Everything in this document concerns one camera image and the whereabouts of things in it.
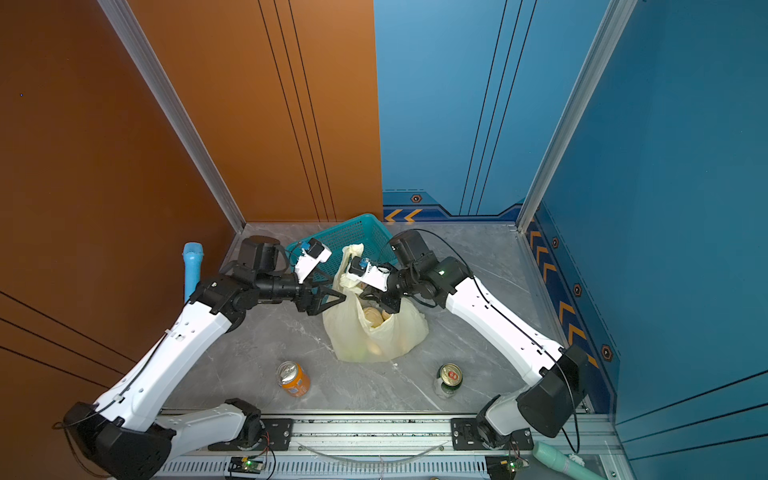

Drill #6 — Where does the green beer can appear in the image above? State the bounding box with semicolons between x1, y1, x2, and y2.
433;363;463;399

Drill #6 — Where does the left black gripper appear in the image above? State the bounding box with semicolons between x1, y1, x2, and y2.
257;268;348;316

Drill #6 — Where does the orange soda can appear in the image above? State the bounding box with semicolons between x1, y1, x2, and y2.
277;361;311;397

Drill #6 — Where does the light blue microphone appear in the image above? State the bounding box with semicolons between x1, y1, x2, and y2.
182;242;204;302

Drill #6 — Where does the cream plastic bag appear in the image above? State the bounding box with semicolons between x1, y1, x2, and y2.
322;244;429;363

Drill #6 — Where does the aluminium front rail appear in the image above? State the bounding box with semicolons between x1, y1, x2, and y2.
152;412;634;479

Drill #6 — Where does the small green circuit board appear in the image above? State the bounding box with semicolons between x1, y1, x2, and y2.
227;456;267;476

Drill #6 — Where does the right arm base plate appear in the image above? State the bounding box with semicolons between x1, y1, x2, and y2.
450;417;534;452

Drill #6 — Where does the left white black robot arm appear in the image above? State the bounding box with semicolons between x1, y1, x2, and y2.
53;236;346;479

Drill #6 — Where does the mint green handle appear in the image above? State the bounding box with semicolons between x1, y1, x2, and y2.
532;442;603;480

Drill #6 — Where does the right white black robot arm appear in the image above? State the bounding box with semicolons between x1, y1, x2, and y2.
342;228;591;449

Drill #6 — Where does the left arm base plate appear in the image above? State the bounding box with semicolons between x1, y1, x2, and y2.
207;418;294;452

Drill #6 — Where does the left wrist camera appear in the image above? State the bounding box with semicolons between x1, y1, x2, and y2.
294;238;332;284

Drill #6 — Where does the teal plastic basket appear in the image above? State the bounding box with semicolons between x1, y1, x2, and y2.
285;214;398;277

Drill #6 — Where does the right small circuit board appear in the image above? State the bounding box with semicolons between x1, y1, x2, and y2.
485;457;530;480

